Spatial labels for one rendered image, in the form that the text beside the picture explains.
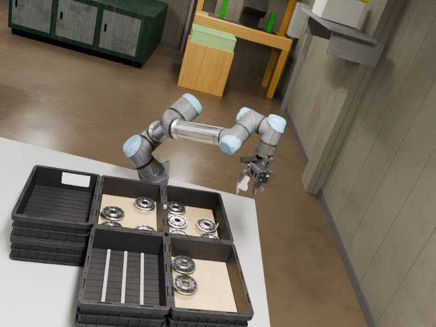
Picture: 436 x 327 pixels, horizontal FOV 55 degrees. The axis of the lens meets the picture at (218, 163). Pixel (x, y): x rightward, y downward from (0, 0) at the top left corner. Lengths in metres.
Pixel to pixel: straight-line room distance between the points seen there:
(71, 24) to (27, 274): 5.76
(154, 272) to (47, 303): 0.41
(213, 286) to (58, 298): 0.59
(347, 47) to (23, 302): 3.40
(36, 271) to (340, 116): 3.29
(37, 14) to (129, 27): 1.42
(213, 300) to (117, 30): 5.82
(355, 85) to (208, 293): 3.02
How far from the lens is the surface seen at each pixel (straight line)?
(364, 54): 4.24
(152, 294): 1.65
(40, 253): 1.88
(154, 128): 2.22
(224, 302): 1.71
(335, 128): 4.40
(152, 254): 1.81
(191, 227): 2.02
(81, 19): 7.21
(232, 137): 1.59
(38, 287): 1.82
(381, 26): 4.24
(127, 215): 2.00
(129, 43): 7.08
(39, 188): 2.12
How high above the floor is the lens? 1.99
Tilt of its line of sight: 26 degrees down
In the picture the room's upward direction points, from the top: 17 degrees clockwise
